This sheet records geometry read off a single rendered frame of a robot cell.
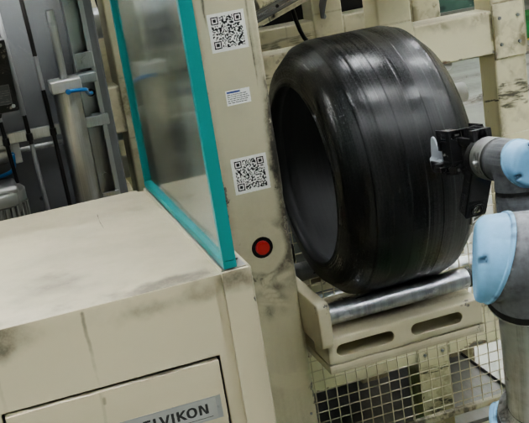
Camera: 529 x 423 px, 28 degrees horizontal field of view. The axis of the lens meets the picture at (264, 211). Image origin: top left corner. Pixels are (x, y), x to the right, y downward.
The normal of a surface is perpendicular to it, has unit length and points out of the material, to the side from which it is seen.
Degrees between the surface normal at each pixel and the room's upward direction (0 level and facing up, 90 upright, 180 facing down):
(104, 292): 0
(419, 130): 68
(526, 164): 83
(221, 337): 90
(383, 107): 55
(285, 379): 90
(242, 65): 90
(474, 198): 115
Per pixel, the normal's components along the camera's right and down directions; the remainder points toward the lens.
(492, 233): -0.27, -0.59
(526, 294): -0.09, 0.71
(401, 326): 0.30, 0.23
